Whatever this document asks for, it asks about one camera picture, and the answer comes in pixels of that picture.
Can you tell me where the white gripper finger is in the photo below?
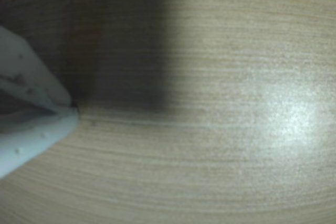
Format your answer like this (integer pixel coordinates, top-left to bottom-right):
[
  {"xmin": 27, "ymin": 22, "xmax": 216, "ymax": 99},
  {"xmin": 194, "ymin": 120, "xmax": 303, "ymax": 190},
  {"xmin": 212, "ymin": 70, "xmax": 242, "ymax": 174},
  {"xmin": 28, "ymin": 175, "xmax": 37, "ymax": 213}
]
[
  {"xmin": 0, "ymin": 108, "xmax": 80, "ymax": 180},
  {"xmin": 0, "ymin": 26, "xmax": 73, "ymax": 116}
]

